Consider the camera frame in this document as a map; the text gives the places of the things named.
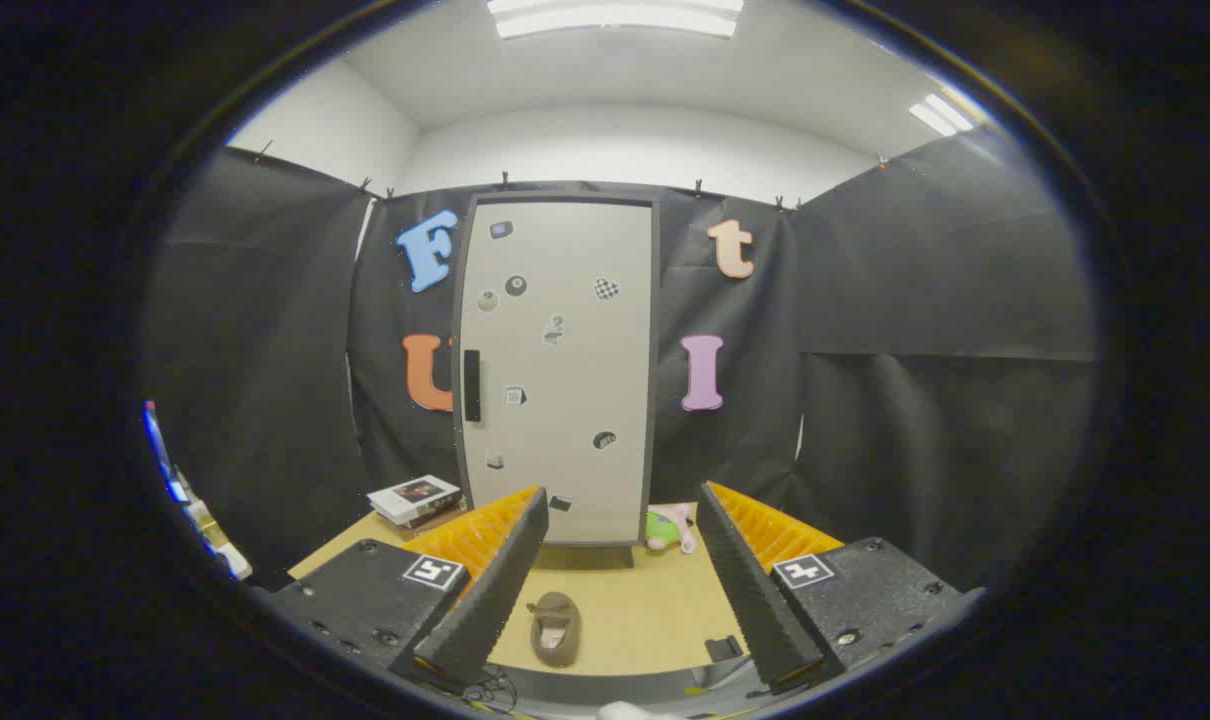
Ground black backdrop cloth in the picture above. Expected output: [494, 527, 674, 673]
[143, 125, 1101, 591]

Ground grey shoe cabinet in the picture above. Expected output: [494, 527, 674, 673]
[452, 193, 663, 571]

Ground black cables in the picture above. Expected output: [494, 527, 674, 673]
[460, 665, 521, 713]

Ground green pink plush toy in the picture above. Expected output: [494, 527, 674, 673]
[646, 503, 698, 555]

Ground large ceiling light panel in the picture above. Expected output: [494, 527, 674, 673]
[487, 0, 744, 39]

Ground brown fuzzy shoe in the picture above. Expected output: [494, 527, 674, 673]
[528, 591, 582, 668]

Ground white book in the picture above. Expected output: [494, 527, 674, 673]
[367, 474, 463, 526]

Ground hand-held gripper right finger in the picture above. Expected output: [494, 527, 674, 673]
[698, 480, 988, 698]

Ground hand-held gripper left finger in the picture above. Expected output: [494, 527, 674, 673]
[255, 485, 551, 696]

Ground colourful blurred items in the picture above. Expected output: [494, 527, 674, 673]
[143, 400, 254, 581]

